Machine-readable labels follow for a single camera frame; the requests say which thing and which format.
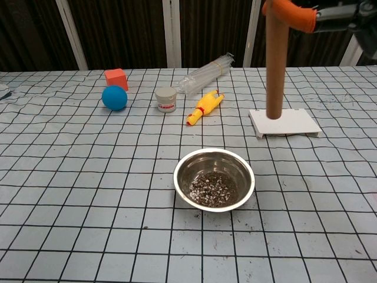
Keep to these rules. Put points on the stainless steel bowl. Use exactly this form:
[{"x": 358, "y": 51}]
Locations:
[{"x": 188, "y": 174}]

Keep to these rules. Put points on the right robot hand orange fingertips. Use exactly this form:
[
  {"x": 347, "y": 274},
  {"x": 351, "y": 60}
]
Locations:
[{"x": 300, "y": 16}]

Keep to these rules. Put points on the blue ball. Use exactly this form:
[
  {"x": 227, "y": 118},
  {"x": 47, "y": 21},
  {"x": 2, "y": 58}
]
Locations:
[{"x": 115, "y": 98}]

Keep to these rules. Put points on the white frame post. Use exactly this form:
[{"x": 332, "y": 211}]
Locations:
[
  {"x": 72, "y": 35},
  {"x": 251, "y": 32},
  {"x": 172, "y": 32},
  {"x": 352, "y": 53}
]

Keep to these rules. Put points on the orange cube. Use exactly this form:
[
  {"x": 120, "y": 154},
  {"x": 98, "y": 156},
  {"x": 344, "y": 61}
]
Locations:
[{"x": 116, "y": 77}]

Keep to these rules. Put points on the grid-patterned tablecloth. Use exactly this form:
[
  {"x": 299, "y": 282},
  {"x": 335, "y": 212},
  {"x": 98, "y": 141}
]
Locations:
[{"x": 88, "y": 177}]

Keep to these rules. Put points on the yellow rubber chicken toy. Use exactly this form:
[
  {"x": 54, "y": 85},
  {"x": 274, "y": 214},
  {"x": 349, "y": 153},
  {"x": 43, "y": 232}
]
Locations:
[{"x": 205, "y": 106}]

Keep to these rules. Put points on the wooden rolling pin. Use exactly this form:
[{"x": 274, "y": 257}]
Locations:
[{"x": 276, "y": 73}]

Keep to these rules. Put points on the bundle of clear plastic tubes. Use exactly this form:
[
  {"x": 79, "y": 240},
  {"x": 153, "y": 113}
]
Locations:
[{"x": 203, "y": 76}]

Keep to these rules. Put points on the small grey-lidded white jar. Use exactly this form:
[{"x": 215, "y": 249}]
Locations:
[{"x": 166, "y": 100}]

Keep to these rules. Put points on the white plastic board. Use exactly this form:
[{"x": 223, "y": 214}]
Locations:
[{"x": 294, "y": 125}]

